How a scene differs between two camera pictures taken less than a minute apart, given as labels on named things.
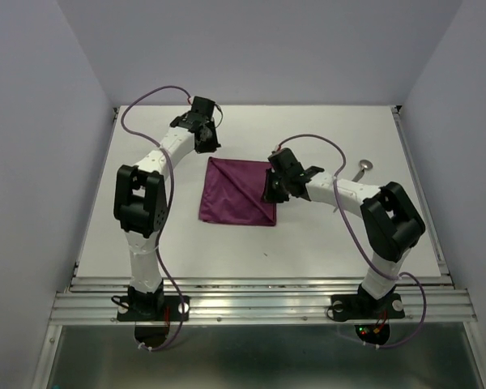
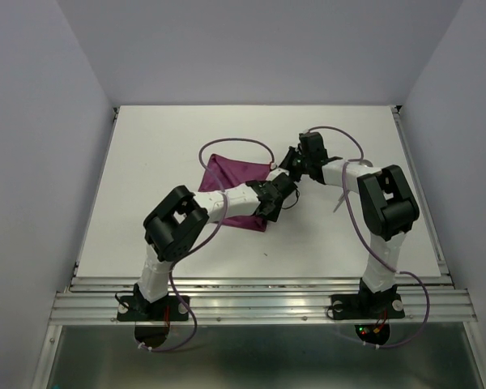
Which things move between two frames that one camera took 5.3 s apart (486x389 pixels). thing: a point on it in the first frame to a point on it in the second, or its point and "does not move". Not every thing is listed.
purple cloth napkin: [233, 192] does not move
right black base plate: [355, 307] does not move
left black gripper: [214, 144] to [274, 215]
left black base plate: [152, 308] does not move
